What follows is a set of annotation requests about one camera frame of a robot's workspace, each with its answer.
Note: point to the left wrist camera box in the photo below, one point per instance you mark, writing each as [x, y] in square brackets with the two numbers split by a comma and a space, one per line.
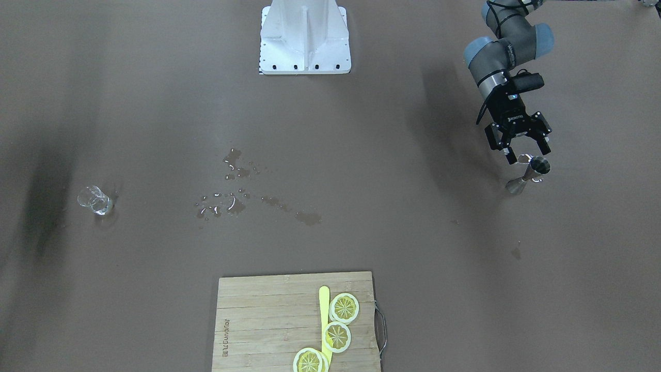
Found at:
[525, 82]

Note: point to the steel double jigger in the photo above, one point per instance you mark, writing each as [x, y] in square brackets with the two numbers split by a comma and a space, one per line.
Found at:
[537, 167]

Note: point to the lemon slice bottom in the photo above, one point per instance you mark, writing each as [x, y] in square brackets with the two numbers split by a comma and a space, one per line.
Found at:
[344, 308]

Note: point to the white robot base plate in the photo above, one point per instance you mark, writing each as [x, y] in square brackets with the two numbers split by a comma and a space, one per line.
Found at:
[304, 37]

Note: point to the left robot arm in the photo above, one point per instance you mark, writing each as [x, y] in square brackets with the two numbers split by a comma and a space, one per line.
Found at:
[495, 65]

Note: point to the lemon slice top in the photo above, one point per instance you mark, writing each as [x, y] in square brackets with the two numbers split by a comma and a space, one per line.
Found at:
[309, 359]

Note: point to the yellow plastic knife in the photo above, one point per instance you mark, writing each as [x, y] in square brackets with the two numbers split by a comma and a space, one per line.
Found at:
[324, 301]

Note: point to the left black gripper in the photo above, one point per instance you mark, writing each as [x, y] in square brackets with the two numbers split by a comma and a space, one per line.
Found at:
[508, 110]

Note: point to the clear plastic cup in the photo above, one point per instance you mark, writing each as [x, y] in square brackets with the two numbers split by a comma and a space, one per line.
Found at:
[94, 199]

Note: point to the lemon slice middle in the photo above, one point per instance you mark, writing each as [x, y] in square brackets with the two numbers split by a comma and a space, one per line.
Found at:
[336, 337]

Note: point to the wooden cutting board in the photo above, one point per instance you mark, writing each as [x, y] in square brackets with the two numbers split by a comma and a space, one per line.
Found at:
[261, 322]

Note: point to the lemon slice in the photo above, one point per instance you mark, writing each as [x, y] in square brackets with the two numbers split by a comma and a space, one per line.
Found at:
[344, 308]
[336, 337]
[309, 359]

